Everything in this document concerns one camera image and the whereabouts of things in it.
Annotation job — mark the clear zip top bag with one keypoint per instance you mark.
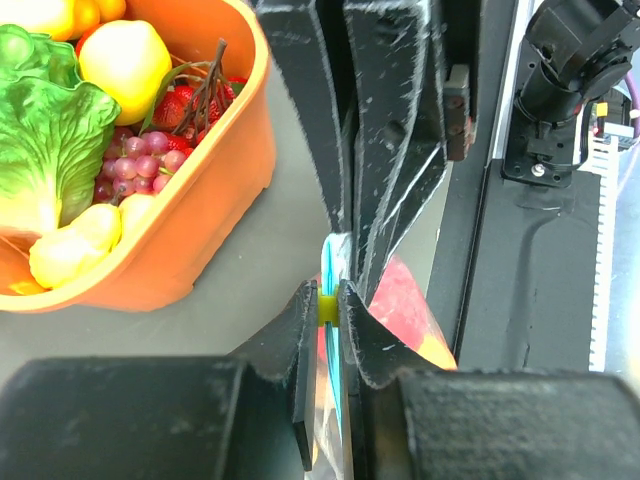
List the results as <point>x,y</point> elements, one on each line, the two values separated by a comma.
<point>327,452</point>

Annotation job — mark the fake orange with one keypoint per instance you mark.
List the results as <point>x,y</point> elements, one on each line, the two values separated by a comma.
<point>435,350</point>

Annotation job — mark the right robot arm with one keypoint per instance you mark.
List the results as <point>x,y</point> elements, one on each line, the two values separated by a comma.
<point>582,48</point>

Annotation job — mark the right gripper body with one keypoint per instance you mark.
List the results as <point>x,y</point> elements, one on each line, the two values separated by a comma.
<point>458,23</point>

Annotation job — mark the fake yellow pepper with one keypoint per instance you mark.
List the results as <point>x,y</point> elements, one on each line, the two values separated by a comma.
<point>64,255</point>

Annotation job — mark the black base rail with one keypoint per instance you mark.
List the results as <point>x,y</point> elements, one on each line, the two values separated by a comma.
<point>513,278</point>

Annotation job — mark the fake strawberries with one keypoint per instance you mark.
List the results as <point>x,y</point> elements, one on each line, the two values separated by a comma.
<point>185,120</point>

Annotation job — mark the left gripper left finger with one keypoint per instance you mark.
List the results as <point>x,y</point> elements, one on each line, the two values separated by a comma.
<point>245,415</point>

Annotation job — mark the orange plastic bin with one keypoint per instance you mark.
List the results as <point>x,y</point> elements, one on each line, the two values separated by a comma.
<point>190,218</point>

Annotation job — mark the fake red apple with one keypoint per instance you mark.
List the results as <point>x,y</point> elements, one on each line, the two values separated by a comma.
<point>400,306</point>

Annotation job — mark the fake yellow lemon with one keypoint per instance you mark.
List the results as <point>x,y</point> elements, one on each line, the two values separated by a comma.
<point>128,60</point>

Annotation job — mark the fake purple grapes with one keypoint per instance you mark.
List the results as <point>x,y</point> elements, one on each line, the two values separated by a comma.
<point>139,164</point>

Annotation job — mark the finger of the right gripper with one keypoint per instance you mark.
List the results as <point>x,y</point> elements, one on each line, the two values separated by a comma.
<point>309,43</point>
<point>400,150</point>

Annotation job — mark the fake green lettuce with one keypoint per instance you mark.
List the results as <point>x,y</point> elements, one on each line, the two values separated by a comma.
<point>55,128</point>

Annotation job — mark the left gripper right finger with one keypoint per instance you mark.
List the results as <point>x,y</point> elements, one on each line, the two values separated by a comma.
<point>405,418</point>

